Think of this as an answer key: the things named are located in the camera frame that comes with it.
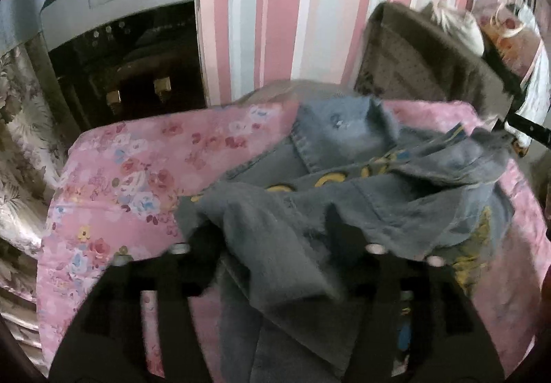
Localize white cloth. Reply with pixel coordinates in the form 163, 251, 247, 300
426, 0, 485, 55

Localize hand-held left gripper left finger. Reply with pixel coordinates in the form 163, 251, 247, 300
47, 196, 225, 383

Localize pink floral bedsheet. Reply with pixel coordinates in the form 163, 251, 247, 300
37, 101, 551, 383

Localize striped floral curtain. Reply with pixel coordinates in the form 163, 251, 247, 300
0, 0, 82, 366

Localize grey water dispenser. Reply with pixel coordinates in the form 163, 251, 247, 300
39, 0, 207, 130

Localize blue denim jacket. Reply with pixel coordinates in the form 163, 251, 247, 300
174, 95, 515, 383

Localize floral gift bag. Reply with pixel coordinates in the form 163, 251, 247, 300
471, 0, 539, 78

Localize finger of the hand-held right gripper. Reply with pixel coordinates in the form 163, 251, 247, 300
503, 113, 551, 147

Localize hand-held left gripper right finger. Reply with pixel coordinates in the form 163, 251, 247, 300
325, 211, 506, 383

